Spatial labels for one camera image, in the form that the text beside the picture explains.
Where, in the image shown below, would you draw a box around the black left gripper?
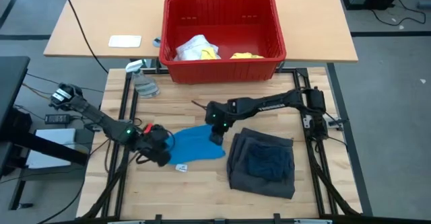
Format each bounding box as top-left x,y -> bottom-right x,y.
135,125 -> 173,167

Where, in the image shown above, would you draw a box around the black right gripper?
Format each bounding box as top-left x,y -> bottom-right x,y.
205,100 -> 238,147

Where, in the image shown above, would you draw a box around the bright blue garment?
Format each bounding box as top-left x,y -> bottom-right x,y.
166,124 -> 227,174

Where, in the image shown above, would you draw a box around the dark grey cargo shorts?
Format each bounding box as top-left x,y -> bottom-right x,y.
226,126 -> 296,200

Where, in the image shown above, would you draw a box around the navy blue garment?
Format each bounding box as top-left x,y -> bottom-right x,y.
246,143 -> 292,183

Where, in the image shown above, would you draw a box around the red plastic laundry basket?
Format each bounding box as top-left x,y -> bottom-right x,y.
158,0 -> 288,85

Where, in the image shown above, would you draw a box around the clear spray bottle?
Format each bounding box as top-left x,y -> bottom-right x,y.
125,59 -> 161,100

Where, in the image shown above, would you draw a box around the white garment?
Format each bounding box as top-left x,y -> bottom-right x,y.
172,34 -> 222,62

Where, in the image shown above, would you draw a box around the black power adapter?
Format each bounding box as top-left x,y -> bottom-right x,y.
44,113 -> 72,125

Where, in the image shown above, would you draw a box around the white box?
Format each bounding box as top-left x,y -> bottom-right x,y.
25,127 -> 91,170

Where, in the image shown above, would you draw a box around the white rectangular pad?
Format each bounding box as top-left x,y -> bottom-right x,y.
107,34 -> 143,49

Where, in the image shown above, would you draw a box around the light wood desk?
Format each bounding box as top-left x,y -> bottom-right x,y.
42,0 -> 360,64

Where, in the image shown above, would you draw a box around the black monitor stand desk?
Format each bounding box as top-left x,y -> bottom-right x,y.
0,55 -> 90,212

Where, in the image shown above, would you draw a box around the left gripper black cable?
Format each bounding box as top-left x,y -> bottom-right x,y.
134,129 -> 176,165

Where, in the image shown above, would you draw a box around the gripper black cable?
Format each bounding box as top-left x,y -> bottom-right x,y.
191,99 -> 208,112
134,129 -> 176,165

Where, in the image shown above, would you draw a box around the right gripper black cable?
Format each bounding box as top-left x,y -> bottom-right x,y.
191,99 -> 208,112

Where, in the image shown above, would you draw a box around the black aluminium table frame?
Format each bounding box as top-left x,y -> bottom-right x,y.
79,67 -> 431,224

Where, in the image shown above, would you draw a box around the thin black floor cable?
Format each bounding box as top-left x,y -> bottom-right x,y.
26,72 -> 104,94

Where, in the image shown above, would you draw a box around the brown floor cable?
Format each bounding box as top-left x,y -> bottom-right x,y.
21,82 -> 55,100

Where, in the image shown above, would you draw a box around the black cable over desk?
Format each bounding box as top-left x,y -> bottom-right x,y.
59,0 -> 110,75

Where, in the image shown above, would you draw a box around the black floor cable loop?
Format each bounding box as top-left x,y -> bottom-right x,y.
369,0 -> 428,27

